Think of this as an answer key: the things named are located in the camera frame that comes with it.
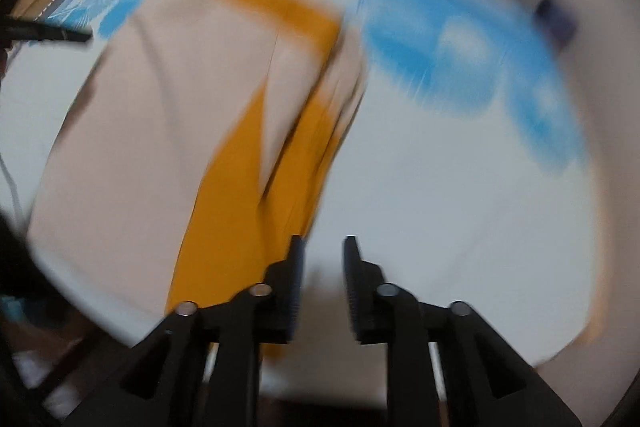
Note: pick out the purple block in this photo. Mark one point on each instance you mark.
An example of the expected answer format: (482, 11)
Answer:
(555, 19)

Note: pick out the beige and yellow jacket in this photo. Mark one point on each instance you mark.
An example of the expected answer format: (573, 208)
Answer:
(150, 147)

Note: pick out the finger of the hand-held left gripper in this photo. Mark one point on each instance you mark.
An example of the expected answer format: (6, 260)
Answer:
(50, 33)

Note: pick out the blue and white printed mat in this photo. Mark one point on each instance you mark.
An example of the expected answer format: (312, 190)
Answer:
(450, 207)

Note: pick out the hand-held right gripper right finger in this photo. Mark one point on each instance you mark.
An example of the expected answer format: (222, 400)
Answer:
(352, 289)

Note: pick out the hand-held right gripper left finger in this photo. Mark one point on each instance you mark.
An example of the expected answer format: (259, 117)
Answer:
(296, 289)

